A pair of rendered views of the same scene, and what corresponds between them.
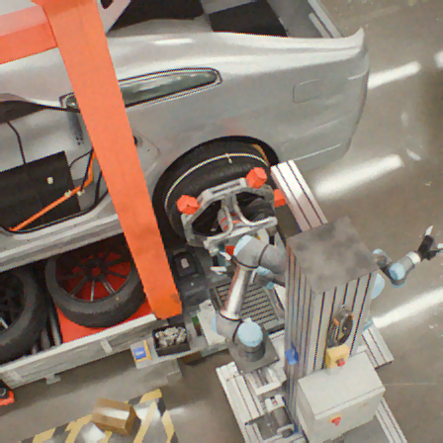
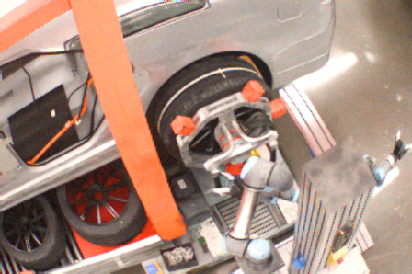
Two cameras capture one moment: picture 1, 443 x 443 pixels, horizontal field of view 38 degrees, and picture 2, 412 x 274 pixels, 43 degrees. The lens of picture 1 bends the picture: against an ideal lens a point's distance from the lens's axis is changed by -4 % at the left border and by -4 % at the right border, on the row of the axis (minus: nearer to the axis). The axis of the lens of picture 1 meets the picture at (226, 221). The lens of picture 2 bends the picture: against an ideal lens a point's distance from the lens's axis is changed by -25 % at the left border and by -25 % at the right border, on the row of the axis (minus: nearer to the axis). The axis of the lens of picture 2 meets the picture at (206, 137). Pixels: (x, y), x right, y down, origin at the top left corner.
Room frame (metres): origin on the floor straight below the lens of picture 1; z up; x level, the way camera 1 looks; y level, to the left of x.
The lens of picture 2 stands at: (0.20, 0.11, 4.03)
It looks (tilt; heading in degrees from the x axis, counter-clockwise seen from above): 59 degrees down; 0
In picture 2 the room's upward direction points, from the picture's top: 12 degrees counter-clockwise
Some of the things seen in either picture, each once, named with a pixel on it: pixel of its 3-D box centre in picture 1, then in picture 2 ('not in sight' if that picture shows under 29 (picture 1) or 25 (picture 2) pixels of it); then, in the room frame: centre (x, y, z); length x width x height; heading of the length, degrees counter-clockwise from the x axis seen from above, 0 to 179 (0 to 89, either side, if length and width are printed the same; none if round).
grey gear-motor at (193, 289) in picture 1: (188, 277); (187, 198); (2.11, 0.29, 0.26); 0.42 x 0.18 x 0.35; 14
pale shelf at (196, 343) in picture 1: (167, 346); (177, 262); (1.56, 0.43, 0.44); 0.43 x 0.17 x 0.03; 104
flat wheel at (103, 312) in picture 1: (98, 275); (100, 199); (2.13, 0.86, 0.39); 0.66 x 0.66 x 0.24
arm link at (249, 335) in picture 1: (249, 335); (258, 250); (1.33, -0.04, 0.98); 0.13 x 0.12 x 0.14; 55
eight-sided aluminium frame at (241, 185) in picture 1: (228, 216); (226, 131); (2.15, -0.02, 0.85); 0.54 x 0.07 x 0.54; 104
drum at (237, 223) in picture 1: (233, 224); (232, 142); (2.08, -0.04, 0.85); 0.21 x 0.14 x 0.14; 14
